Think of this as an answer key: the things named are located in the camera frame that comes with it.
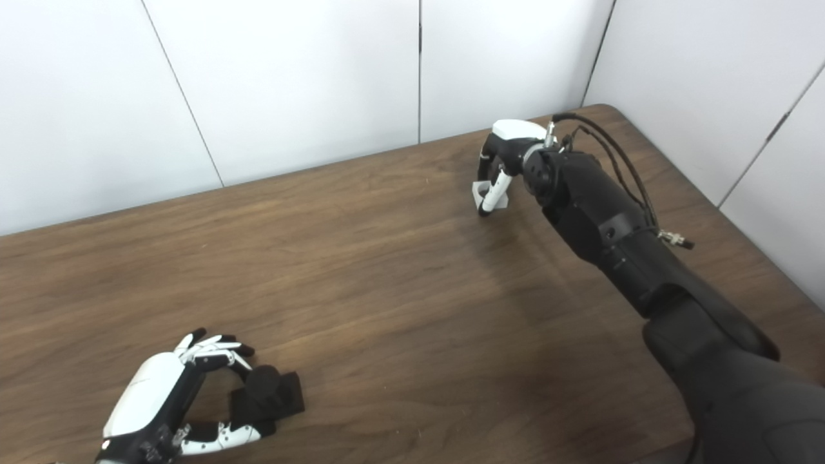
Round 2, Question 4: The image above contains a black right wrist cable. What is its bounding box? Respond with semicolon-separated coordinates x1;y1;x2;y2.
545;113;695;251

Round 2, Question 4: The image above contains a black peg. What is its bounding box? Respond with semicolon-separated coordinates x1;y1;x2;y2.
230;365;305;426

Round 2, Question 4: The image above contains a white and black left hand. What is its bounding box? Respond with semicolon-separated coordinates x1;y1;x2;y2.
95;328;278;464

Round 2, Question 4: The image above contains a white square piece with hole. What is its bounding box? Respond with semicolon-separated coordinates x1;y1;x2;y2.
472;180;509;212

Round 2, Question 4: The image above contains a white and black right hand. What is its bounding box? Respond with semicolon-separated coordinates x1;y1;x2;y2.
477;120;548;217

